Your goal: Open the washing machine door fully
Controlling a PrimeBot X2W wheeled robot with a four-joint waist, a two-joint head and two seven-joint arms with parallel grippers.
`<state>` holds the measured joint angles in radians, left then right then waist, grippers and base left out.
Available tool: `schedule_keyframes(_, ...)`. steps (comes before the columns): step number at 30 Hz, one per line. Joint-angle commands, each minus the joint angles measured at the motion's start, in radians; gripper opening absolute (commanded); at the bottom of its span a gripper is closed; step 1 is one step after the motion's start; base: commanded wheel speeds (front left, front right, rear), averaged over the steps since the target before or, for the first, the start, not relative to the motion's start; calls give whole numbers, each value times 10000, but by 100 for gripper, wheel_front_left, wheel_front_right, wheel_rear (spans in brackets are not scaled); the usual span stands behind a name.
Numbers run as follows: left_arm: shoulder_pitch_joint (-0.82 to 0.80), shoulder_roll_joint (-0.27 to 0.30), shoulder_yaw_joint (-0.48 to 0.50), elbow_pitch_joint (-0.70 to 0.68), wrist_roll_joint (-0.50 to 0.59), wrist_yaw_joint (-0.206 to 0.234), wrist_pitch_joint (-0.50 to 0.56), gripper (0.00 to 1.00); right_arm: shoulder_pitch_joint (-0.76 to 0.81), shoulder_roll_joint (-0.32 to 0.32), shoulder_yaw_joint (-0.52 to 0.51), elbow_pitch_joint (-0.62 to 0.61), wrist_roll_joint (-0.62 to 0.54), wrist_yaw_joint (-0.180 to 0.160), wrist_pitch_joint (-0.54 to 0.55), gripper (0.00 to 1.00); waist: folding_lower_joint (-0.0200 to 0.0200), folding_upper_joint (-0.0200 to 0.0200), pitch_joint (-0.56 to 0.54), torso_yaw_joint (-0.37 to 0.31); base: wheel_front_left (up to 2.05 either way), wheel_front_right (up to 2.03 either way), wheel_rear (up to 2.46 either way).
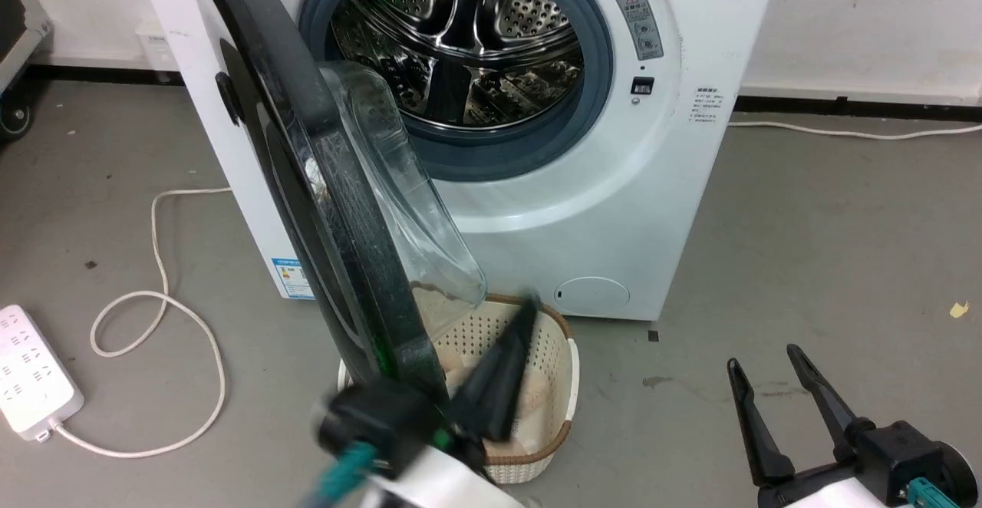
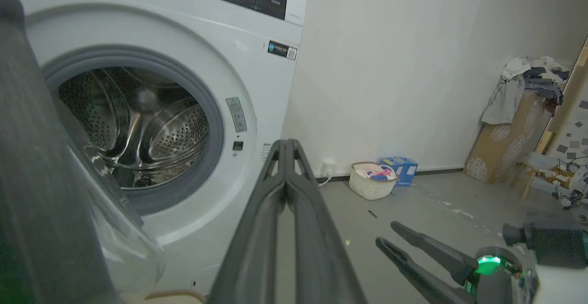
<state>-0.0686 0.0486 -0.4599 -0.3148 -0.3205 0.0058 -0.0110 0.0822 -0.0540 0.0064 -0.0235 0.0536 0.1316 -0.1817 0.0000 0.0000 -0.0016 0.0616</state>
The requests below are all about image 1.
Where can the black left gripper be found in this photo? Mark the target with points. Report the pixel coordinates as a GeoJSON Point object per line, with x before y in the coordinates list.
{"type": "Point", "coordinates": [383, 416]}

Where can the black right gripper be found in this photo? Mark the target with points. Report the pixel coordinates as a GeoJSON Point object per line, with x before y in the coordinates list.
{"type": "Point", "coordinates": [905, 454]}

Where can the black round glass washer door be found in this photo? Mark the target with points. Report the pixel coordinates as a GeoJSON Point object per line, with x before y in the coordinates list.
{"type": "Point", "coordinates": [307, 147]}

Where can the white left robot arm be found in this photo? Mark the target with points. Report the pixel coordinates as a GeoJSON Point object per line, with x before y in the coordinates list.
{"type": "Point", "coordinates": [437, 485]}

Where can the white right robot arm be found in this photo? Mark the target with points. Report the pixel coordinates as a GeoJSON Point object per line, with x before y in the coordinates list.
{"type": "Point", "coordinates": [851, 497]}

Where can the white front-load washing machine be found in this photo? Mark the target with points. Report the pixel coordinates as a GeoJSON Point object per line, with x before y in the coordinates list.
{"type": "Point", "coordinates": [614, 209]}

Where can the grey rubber door gasket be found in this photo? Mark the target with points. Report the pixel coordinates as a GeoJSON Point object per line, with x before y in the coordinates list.
{"type": "Point", "coordinates": [594, 78]}

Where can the cream perforated laundry basket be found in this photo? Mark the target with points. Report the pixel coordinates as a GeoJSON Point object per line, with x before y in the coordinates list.
{"type": "Point", "coordinates": [556, 385]}

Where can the round white filter cover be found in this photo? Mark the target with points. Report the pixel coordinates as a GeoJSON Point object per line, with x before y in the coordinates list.
{"type": "Point", "coordinates": [591, 296]}

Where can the small yellow paper scrap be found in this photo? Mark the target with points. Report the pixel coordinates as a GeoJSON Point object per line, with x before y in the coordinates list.
{"type": "Point", "coordinates": [959, 309]}

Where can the blue white energy label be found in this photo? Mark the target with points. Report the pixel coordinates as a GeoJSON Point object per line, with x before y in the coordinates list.
{"type": "Point", "coordinates": [294, 279]}

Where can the steel perforated washer drum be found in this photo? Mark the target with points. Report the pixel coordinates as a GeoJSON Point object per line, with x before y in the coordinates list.
{"type": "Point", "coordinates": [476, 40]}

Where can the grey warning sticker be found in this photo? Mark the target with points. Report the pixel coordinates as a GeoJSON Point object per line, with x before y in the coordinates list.
{"type": "Point", "coordinates": [640, 24]}

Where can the white power strip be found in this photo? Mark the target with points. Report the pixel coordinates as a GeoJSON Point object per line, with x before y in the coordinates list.
{"type": "Point", "coordinates": [31, 377]}

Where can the black wheeled equipment case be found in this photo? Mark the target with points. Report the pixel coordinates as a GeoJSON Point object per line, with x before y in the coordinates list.
{"type": "Point", "coordinates": [11, 17]}

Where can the white wall socket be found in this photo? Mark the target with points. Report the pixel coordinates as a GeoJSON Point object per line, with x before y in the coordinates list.
{"type": "Point", "coordinates": [157, 46]}

